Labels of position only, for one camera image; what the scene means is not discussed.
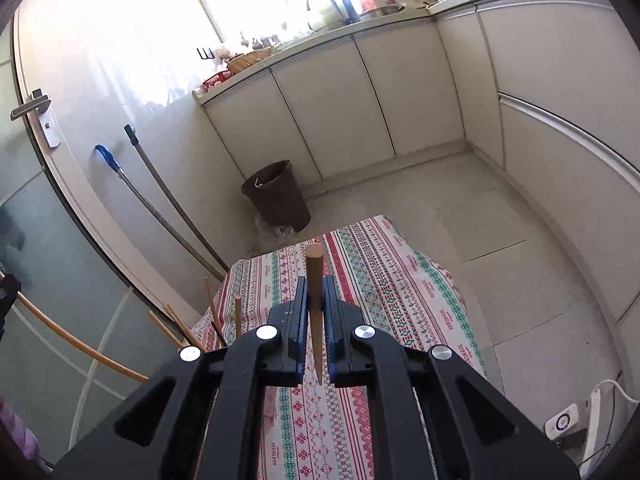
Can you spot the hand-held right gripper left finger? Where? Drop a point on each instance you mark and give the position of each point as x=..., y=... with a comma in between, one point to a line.
x=301, y=320

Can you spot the white power strip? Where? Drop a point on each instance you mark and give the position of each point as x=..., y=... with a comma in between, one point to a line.
x=600, y=420

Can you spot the steel bowl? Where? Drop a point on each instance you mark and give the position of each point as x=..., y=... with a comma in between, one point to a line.
x=380, y=12

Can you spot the red plastic basket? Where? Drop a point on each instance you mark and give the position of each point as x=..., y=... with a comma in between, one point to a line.
x=215, y=81

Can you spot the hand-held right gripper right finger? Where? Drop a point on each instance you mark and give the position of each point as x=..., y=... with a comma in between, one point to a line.
x=331, y=320

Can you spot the frosted glass door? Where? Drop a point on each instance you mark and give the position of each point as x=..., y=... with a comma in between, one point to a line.
x=45, y=240

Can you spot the brown trash bin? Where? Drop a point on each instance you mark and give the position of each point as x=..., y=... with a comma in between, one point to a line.
x=277, y=197

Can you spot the patterned tablecloth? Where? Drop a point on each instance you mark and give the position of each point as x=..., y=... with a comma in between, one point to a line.
x=400, y=300

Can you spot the wicker basket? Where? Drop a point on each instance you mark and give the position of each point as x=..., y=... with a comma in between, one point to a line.
x=247, y=60

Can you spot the blue bottle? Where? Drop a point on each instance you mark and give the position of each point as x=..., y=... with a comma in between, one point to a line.
x=350, y=10

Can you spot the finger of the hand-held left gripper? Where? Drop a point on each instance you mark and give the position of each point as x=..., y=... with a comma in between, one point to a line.
x=7, y=292

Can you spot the white plug-in timer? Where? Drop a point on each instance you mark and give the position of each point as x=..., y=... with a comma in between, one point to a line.
x=562, y=421

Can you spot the person's left hand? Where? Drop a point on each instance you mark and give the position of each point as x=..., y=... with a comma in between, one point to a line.
x=15, y=430

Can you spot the clear plastic bag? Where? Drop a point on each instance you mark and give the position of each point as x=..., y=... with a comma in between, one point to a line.
x=280, y=232

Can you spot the white kitchen cabinets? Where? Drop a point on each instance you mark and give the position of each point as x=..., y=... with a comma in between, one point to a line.
x=325, y=110

